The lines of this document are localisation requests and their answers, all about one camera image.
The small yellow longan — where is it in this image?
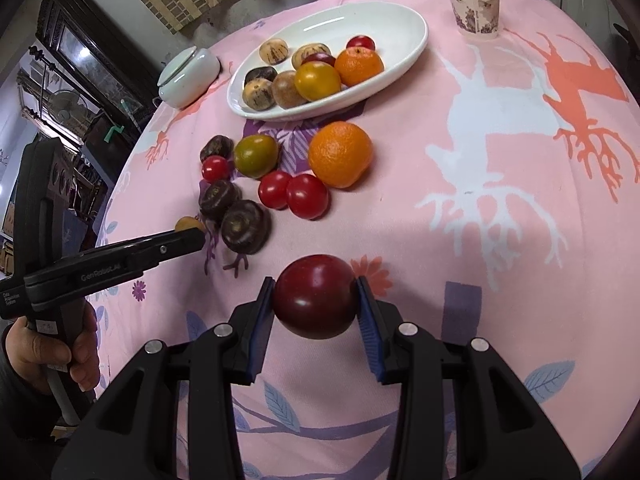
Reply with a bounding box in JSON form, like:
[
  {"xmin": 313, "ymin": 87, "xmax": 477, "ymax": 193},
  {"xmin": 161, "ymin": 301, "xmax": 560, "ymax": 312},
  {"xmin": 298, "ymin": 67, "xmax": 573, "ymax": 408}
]
[{"xmin": 174, "ymin": 217, "xmax": 206, "ymax": 233}]

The large orange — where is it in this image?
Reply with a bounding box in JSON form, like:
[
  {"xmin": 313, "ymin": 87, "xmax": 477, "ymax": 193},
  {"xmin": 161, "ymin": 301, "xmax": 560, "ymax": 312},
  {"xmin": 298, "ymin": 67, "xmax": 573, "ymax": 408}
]
[{"xmin": 308, "ymin": 122, "xmax": 374, "ymax": 188}]

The speckled tan fruit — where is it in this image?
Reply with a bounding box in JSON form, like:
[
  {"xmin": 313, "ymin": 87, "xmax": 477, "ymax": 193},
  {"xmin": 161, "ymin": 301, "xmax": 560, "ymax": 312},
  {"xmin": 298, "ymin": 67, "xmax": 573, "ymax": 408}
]
[{"xmin": 242, "ymin": 77, "xmax": 274, "ymax": 112}]

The dark brown fruit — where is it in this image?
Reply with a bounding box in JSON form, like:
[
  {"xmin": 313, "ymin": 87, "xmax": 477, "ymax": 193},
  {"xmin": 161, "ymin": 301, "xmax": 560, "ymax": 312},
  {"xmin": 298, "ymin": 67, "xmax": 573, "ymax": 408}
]
[{"xmin": 244, "ymin": 66, "xmax": 278, "ymax": 86}]

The small mandarin orange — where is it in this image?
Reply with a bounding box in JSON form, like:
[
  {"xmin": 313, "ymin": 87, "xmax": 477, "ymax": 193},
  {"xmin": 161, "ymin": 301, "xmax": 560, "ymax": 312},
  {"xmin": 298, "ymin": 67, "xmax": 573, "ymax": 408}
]
[{"xmin": 334, "ymin": 47, "xmax": 384, "ymax": 87}]

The red cherry tomato plate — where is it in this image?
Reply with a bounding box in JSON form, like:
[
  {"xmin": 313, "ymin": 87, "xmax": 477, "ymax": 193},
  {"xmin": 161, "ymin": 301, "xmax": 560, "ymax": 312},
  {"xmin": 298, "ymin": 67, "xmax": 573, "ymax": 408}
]
[{"xmin": 346, "ymin": 35, "xmax": 376, "ymax": 51}]

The tan round fruit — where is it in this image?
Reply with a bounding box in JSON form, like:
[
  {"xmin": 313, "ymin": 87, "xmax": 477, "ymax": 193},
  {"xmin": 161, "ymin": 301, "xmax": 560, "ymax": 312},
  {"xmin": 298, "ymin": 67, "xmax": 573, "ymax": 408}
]
[{"xmin": 271, "ymin": 70, "xmax": 307, "ymax": 110}]

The dark red plum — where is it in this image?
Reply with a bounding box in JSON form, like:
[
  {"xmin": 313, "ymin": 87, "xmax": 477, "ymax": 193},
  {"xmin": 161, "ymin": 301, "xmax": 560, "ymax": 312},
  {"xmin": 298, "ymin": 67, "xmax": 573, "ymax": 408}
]
[{"xmin": 302, "ymin": 51, "xmax": 335, "ymax": 66}]

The person's left hand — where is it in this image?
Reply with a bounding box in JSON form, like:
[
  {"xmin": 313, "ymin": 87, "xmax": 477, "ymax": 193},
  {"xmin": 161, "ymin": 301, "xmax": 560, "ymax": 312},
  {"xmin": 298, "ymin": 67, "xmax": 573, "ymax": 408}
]
[{"xmin": 4, "ymin": 302, "xmax": 100, "ymax": 392}]

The dark purple mangosteen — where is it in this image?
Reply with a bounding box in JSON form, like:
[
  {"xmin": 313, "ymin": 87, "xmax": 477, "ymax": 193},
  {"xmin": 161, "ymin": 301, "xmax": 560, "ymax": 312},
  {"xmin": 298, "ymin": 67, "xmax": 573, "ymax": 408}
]
[
  {"xmin": 220, "ymin": 200, "xmax": 271, "ymax": 255},
  {"xmin": 198, "ymin": 180, "xmax": 242, "ymax": 222},
  {"xmin": 200, "ymin": 134, "xmax": 234, "ymax": 162}
]

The bookshelf with books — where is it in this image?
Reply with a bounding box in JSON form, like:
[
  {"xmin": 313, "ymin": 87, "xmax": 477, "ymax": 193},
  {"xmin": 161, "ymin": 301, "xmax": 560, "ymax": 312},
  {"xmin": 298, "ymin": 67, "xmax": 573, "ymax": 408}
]
[{"xmin": 0, "ymin": 195, "xmax": 15, "ymax": 276}]

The red cherry tomato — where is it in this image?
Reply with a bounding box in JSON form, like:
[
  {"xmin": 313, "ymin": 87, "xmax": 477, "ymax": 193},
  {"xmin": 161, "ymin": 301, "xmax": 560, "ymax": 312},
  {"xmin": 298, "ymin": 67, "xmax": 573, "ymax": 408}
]
[
  {"xmin": 202, "ymin": 155, "xmax": 231, "ymax": 183},
  {"xmin": 258, "ymin": 170, "xmax": 292, "ymax": 210},
  {"xmin": 286, "ymin": 174, "xmax": 330, "ymax": 220}
]

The green yellow tomato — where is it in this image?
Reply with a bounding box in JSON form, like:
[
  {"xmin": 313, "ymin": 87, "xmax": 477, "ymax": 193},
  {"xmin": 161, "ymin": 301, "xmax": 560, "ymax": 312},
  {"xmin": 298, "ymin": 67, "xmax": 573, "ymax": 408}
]
[{"xmin": 233, "ymin": 134, "xmax": 279, "ymax": 180}]

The pink deer print tablecloth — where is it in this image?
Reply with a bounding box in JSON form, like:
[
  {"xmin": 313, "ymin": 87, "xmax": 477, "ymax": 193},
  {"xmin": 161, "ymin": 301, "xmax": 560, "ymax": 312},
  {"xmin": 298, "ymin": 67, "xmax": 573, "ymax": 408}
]
[{"xmin": 92, "ymin": 0, "xmax": 639, "ymax": 472}]

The white lidded ceramic jar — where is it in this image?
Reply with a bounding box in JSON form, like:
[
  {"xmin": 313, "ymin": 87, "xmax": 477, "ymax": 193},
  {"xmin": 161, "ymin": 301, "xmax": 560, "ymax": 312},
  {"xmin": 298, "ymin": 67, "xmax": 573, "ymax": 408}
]
[{"xmin": 157, "ymin": 46, "xmax": 221, "ymax": 110}]

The standing fan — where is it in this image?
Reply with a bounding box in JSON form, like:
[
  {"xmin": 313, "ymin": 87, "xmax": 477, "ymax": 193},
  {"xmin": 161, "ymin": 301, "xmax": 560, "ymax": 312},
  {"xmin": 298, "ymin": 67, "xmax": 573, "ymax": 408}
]
[{"xmin": 48, "ymin": 90, "xmax": 88, "ymax": 127}]

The dark wooden cabinet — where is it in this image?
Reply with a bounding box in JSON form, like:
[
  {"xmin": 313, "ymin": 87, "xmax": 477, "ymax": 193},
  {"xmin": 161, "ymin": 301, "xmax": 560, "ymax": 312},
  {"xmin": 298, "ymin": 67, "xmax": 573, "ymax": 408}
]
[{"xmin": 36, "ymin": 0, "xmax": 160, "ymax": 128}]

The white oval plate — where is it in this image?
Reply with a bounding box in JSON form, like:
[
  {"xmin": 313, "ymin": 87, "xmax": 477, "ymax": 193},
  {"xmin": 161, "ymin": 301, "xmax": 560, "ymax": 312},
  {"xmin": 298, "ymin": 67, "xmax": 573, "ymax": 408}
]
[{"xmin": 227, "ymin": 1, "xmax": 430, "ymax": 122}]

